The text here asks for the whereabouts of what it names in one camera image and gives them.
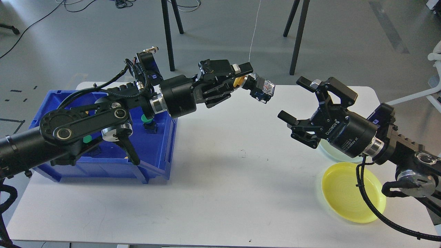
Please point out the black stand leg left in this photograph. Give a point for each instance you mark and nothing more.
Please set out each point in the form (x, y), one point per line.
(167, 28)

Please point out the black stand leg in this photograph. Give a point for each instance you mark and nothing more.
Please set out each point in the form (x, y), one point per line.
(300, 30)
(167, 28)

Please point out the yellow plate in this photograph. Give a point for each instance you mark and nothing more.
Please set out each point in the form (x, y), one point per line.
(339, 189)

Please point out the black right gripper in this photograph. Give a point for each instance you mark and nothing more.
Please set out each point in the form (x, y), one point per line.
(348, 132)

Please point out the green push button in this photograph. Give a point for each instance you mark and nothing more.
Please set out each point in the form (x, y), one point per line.
(149, 125)
(92, 146)

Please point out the black stand leg right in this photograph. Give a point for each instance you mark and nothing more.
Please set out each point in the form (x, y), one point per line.
(300, 30)

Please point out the light green plate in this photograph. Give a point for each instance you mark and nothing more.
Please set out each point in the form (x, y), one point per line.
(335, 154)

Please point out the blue plastic bin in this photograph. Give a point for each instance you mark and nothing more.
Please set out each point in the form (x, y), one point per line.
(110, 161)

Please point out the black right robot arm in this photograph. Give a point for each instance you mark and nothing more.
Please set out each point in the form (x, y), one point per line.
(417, 171)

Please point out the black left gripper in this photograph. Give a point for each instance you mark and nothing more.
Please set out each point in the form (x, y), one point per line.
(181, 94)

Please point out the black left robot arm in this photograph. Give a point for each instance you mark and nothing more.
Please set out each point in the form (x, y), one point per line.
(101, 113)

